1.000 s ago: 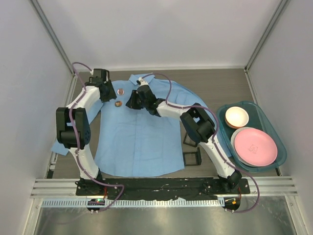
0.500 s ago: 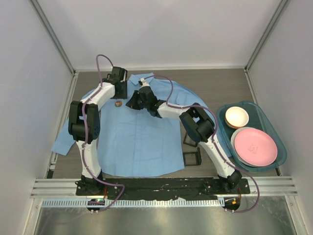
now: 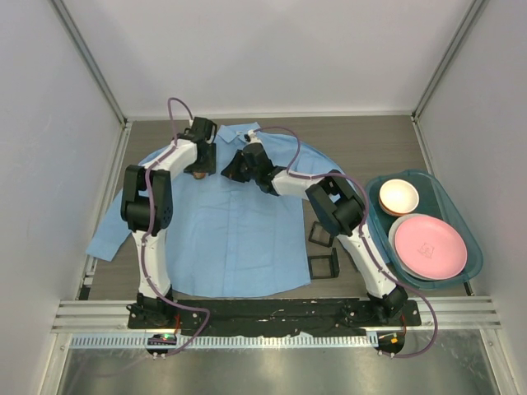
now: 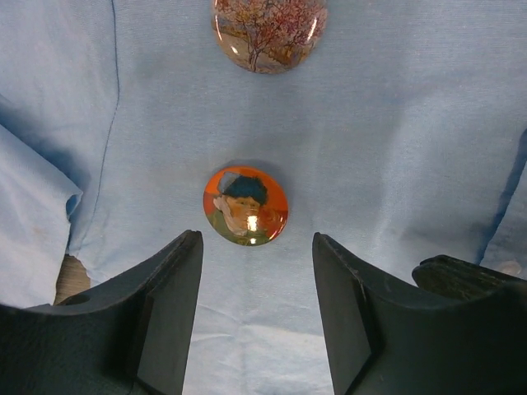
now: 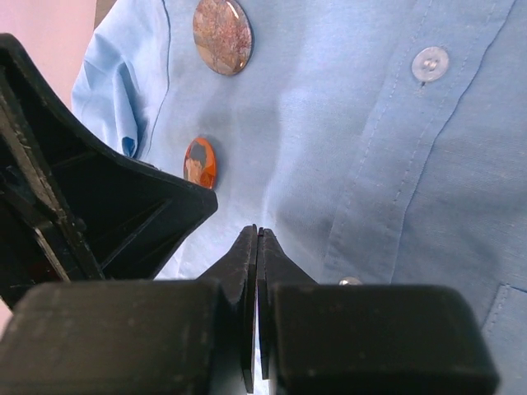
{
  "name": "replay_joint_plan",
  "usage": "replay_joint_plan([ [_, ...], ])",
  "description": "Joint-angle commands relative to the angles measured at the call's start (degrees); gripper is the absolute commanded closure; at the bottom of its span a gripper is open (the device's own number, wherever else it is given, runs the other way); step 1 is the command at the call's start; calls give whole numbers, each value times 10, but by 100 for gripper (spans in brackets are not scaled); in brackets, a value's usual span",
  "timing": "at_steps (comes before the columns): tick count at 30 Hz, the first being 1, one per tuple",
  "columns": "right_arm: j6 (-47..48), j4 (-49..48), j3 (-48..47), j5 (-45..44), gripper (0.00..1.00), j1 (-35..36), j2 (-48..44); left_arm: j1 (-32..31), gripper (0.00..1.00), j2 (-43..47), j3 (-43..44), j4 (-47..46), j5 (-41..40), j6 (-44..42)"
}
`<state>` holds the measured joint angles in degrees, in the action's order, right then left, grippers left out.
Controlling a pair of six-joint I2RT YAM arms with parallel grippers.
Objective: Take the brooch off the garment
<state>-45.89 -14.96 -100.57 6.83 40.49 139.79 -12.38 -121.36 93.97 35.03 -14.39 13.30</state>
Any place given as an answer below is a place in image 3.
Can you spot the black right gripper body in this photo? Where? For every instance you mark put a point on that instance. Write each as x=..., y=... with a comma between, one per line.
x=237, y=165

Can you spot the black square frame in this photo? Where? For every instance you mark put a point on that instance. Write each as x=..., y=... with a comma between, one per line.
x=325, y=266
x=319, y=236

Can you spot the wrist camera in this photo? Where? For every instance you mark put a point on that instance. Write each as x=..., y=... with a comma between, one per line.
x=251, y=137
x=200, y=130

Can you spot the black square frame lower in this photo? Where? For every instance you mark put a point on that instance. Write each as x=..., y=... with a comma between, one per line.
x=325, y=266

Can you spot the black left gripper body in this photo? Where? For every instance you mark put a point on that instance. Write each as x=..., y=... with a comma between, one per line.
x=204, y=163

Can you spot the white slotted cable duct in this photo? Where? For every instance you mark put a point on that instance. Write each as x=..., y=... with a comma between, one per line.
x=165, y=341

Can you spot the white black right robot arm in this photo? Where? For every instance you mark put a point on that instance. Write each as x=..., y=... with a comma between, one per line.
x=340, y=210

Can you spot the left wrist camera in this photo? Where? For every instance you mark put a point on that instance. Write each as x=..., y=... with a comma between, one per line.
x=200, y=130

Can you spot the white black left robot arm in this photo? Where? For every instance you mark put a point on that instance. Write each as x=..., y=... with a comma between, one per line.
x=147, y=209

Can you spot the aluminium frame rail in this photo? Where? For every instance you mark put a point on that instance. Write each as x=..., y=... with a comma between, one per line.
x=442, y=312

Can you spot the blue button-up shirt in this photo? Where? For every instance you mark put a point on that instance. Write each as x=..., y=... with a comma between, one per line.
x=228, y=239

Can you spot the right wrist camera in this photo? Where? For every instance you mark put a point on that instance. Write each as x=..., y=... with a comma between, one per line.
x=251, y=137

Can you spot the teal plastic bin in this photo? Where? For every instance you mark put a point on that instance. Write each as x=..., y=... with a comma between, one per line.
x=435, y=202

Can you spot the black square frame upper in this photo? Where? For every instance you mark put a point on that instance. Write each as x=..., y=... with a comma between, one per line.
x=319, y=236

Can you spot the white bowl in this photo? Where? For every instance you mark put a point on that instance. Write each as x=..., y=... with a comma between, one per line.
x=398, y=197

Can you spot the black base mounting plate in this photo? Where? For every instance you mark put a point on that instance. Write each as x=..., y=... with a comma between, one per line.
x=281, y=317

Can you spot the pink plate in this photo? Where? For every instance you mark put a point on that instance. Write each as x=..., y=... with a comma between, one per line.
x=430, y=248

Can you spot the orange painted round brooch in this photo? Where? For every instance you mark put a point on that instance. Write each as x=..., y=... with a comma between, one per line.
x=199, y=175

